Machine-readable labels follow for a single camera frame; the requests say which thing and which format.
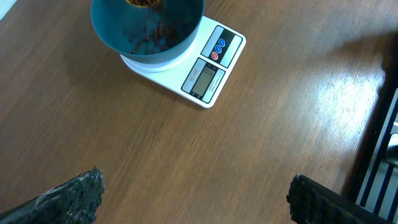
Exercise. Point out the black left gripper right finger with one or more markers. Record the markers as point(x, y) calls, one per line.
point(312, 203)

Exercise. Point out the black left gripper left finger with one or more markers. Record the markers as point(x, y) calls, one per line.
point(75, 201)

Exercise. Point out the yellow plastic scoop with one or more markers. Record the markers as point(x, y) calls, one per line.
point(143, 3)

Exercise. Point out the white digital kitchen scale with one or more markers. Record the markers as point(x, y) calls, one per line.
point(199, 74)

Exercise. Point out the teal plastic bowl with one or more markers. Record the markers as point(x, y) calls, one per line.
point(112, 18)

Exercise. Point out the red beans in bowl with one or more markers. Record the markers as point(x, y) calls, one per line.
point(157, 33)

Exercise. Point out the black aluminium frame rail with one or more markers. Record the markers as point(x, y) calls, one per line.
point(374, 180)

